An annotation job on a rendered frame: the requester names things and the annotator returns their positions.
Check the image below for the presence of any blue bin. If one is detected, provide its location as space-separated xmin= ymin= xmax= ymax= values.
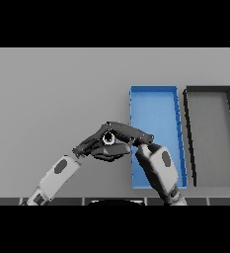
xmin=128 ymin=84 xmax=190 ymax=191

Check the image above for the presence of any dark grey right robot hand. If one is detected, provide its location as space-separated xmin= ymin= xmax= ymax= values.
xmin=105 ymin=121 xmax=155 ymax=147

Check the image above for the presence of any dark grey bin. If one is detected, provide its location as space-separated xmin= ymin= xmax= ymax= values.
xmin=182 ymin=85 xmax=230 ymax=189

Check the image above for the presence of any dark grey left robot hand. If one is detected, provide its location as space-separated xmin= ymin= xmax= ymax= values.
xmin=71 ymin=126 xmax=133 ymax=163

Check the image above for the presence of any blue pipe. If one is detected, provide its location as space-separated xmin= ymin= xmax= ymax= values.
xmin=102 ymin=130 xmax=117 ymax=146

